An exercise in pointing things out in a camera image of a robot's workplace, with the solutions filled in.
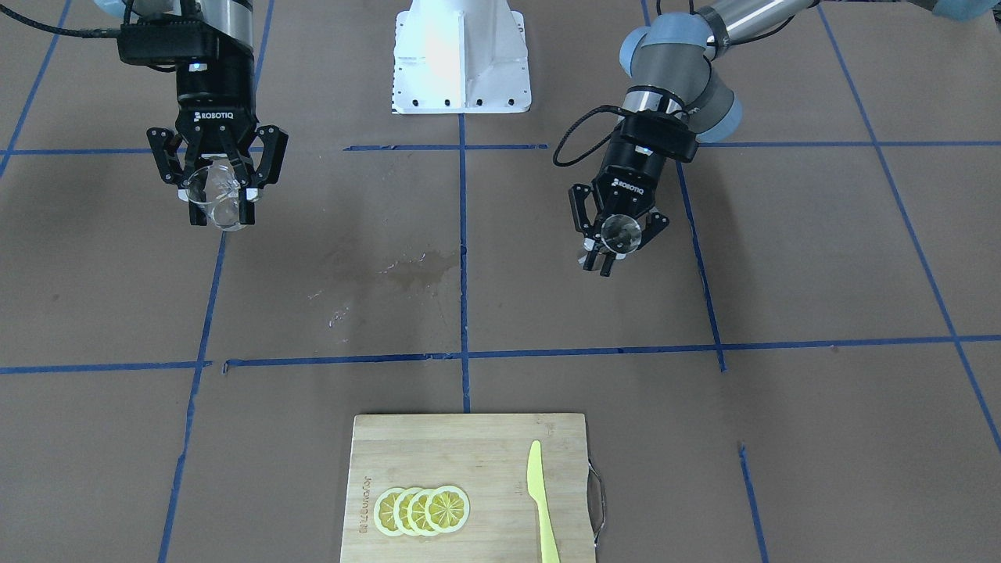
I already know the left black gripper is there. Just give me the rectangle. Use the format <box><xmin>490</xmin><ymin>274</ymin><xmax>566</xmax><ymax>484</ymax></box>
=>
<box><xmin>569</xmin><ymin>129</ymin><xmax>669</xmax><ymax>277</ymax></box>

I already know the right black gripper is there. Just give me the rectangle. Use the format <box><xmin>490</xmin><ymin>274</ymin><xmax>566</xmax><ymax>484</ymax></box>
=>
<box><xmin>147</xmin><ymin>59</ymin><xmax>289</xmax><ymax>227</ymax></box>

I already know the steel double jigger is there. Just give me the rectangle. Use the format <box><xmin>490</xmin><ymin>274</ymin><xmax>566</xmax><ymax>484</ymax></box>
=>
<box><xmin>579</xmin><ymin>214</ymin><xmax>643</xmax><ymax>277</ymax></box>

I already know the clear glass cup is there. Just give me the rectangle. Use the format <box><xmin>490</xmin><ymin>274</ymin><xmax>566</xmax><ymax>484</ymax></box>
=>
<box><xmin>181</xmin><ymin>160</ymin><xmax>244</xmax><ymax>232</ymax></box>

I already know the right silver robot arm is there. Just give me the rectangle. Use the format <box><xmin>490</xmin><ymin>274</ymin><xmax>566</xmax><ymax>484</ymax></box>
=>
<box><xmin>98</xmin><ymin>1</ymin><xmax>289</xmax><ymax>231</ymax></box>

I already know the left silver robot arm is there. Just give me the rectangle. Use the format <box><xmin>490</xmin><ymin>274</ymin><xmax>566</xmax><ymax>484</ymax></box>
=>
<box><xmin>555</xmin><ymin>1</ymin><xmax>999</xmax><ymax>289</ymax></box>

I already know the bamboo cutting board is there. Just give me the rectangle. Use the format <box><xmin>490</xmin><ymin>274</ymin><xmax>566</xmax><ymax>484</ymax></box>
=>
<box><xmin>339</xmin><ymin>413</ymin><xmax>597</xmax><ymax>562</ymax></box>

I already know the yellow plastic knife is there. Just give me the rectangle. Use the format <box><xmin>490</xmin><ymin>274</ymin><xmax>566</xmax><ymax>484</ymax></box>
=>
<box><xmin>526</xmin><ymin>439</ymin><xmax>561</xmax><ymax>562</ymax></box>

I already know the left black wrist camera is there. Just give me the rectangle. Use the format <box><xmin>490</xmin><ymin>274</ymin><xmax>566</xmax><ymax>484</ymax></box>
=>
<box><xmin>621</xmin><ymin>111</ymin><xmax>700</xmax><ymax>163</ymax></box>

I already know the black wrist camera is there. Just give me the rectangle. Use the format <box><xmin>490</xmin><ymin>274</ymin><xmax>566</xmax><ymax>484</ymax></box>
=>
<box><xmin>116</xmin><ymin>20</ymin><xmax>221</xmax><ymax>66</ymax></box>
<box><xmin>621</xmin><ymin>111</ymin><xmax>700</xmax><ymax>163</ymax></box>

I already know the black camera cable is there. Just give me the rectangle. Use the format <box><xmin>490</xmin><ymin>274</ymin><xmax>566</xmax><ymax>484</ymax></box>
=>
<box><xmin>0</xmin><ymin>0</ymin><xmax>142</xmax><ymax>38</ymax></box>
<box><xmin>552</xmin><ymin>106</ymin><xmax>626</xmax><ymax>168</ymax></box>

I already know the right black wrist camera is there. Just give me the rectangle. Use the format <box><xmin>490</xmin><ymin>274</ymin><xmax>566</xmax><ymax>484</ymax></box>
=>
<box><xmin>116</xmin><ymin>20</ymin><xmax>221</xmax><ymax>66</ymax></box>

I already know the white pedestal column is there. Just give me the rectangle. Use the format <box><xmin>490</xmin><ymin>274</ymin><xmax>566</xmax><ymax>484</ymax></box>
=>
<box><xmin>391</xmin><ymin>1</ymin><xmax>533</xmax><ymax>115</ymax></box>

